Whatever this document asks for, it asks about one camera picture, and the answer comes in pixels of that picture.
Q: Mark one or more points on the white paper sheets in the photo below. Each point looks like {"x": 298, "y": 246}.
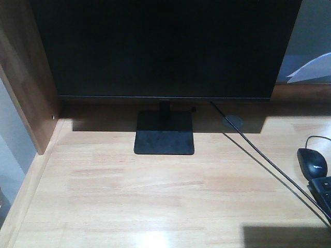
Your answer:
{"x": 316, "y": 68}

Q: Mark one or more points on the brown wooden desk side panel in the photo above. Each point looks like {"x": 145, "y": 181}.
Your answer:
{"x": 26, "y": 74}

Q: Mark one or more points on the black computer monitor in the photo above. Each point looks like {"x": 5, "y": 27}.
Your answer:
{"x": 165, "y": 50}

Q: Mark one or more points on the black computer mouse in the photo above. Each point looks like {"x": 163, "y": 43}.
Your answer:
{"x": 312, "y": 163}

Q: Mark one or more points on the black keyboard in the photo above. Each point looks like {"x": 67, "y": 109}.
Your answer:
{"x": 320, "y": 190}

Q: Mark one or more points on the grey desk cable grommet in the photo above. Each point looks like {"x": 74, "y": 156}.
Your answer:
{"x": 233, "y": 120}

